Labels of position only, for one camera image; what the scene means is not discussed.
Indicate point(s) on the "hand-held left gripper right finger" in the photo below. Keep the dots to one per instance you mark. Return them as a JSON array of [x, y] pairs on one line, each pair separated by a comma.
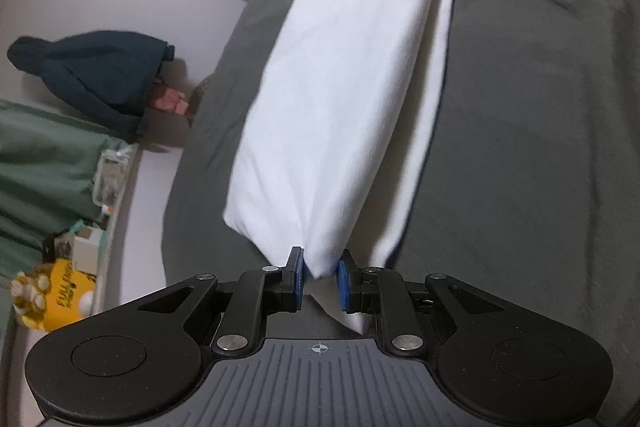
[[342, 282]]

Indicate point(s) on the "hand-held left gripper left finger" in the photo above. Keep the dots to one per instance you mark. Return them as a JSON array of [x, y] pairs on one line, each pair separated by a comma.
[[297, 279]]

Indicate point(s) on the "white and teal box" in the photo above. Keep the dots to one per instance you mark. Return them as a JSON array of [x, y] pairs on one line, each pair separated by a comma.
[[89, 247]]

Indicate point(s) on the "grey window ledge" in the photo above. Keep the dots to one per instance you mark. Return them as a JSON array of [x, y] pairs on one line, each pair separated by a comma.
[[117, 227]]

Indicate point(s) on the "black cap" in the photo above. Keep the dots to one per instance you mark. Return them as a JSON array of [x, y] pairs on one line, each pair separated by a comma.
[[57, 247]]

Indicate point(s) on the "clear plastic pouch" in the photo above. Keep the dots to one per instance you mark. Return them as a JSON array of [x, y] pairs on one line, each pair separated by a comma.
[[112, 177]]

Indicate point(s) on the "white dome lamp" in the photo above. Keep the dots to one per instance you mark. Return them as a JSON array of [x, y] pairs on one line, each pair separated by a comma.
[[85, 303]]

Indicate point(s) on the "dark teal jacket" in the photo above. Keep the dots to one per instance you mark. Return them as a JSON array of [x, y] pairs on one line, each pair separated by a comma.
[[90, 72]]

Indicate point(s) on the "brown plush toy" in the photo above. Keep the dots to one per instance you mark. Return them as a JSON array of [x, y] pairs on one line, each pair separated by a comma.
[[30, 297]]

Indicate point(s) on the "pink hanging cloth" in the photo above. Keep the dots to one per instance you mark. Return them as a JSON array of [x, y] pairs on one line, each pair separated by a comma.
[[170, 99]]

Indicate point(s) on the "grey round knobbed cushion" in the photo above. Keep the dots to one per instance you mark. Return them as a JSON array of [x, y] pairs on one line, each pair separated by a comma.
[[200, 97]]

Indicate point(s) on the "white long-sleeve shirt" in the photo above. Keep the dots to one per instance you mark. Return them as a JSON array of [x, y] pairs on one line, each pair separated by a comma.
[[340, 82]]

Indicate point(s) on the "yellow cardboard box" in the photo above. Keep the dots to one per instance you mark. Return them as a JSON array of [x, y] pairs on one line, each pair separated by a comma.
[[65, 292]]

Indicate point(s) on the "green curtain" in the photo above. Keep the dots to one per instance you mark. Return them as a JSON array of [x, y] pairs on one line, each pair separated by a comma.
[[40, 167]]

